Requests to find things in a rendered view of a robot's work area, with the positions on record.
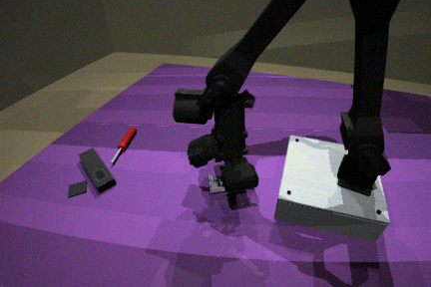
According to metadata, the black cylindrical battery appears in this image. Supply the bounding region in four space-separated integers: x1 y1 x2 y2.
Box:
216 177 224 186

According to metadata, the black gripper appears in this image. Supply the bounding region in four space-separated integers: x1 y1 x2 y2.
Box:
214 125 258 192

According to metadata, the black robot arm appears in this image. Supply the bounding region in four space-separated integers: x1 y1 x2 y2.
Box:
173 0 400 196

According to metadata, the red-handled screwdriver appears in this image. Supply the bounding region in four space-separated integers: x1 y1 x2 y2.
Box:
111 127 137 163

